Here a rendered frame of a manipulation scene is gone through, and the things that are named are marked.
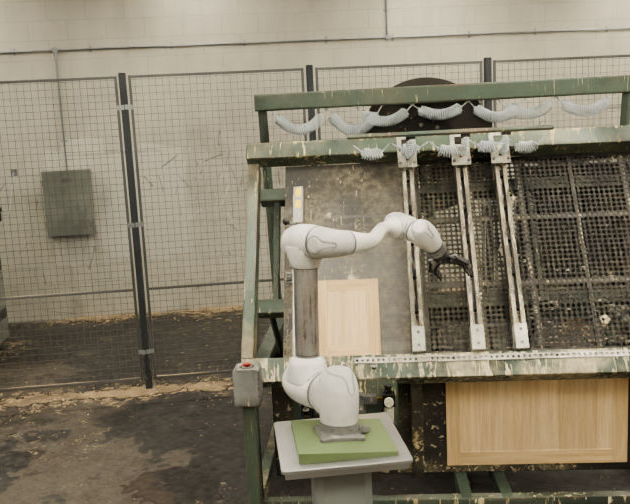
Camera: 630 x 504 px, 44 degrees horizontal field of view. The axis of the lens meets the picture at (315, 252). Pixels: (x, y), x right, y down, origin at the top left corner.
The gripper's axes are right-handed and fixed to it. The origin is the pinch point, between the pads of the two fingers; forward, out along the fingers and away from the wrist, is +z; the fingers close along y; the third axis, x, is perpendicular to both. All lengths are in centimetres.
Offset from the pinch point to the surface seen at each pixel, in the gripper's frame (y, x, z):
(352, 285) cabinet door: -54, 5, 0
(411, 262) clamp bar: -25.5, 16.5, 6.1
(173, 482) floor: -192, -70, 53
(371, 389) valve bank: -46, -47, 14
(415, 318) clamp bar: -24.6, -12.5, 12.4
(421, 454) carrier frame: -42, -60, 65
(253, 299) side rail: -97, -8, -23
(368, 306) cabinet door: -47.2, -5.4, 5.4
